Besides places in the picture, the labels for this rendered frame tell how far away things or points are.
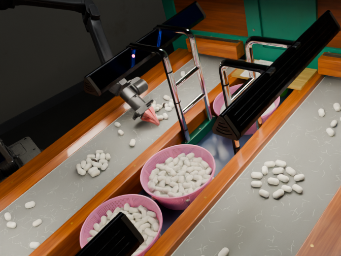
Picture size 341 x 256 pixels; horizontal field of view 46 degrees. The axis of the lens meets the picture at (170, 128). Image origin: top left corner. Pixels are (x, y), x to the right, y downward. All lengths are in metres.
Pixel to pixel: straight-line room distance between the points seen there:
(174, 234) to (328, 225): 0.43
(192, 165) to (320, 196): 0.44
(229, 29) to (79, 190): 1.00
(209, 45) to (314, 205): 0.99
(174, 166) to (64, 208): 0.41
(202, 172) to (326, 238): 0.47
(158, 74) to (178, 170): 0.68
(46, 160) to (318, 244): 1.07
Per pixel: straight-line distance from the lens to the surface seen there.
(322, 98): 1.68
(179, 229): 1.23
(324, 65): 1.71
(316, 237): 1.17
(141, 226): 1.31
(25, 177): 1.69
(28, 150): 2.39
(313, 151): 1.44
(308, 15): 1.71
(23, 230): 1.51
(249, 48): 1.36
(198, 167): 1.43
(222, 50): 1.94
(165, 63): 1.41
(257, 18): 1.83
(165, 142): 1.55
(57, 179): 1.64
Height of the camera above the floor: 1.70
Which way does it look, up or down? 36 degrees down
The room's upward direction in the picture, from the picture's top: 17 degrees counter-clockwise
